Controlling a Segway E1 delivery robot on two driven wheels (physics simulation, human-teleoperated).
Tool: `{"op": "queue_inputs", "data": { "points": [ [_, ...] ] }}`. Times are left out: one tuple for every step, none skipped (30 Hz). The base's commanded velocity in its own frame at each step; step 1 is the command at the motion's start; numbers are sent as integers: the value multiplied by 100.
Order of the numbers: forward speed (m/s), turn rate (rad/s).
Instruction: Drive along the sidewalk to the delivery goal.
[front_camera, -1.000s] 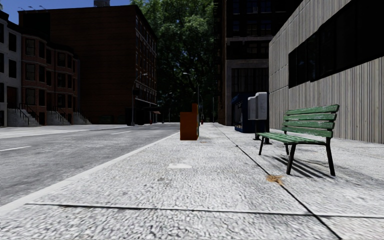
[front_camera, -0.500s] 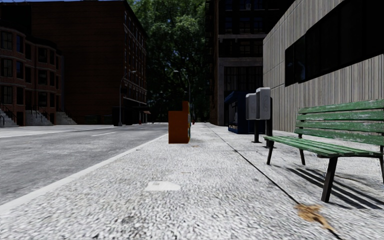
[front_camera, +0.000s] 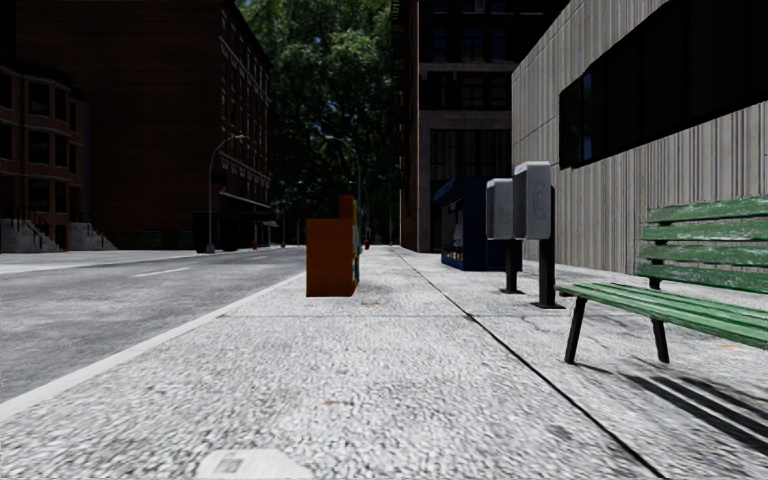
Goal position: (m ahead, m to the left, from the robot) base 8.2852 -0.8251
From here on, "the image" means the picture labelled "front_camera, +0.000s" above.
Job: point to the orange newspaper box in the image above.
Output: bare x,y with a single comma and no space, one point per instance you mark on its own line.
330,258

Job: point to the grey street lamp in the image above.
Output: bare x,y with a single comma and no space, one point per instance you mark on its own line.
210,198
357,174

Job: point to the blue booth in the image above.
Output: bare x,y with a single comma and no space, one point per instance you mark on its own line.
465,225

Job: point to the dark stone building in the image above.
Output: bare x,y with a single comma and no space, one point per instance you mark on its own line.
459,120

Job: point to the trees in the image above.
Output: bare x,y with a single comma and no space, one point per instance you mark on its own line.
327,102

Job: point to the pale concrete building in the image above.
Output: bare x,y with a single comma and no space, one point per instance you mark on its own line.
648,174

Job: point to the green bench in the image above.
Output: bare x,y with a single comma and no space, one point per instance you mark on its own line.
690,310

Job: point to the red brick building with steps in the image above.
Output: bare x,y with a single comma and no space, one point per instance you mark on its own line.
36,162

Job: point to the white box on a post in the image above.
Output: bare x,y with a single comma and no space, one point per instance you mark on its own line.
498,210
531,201

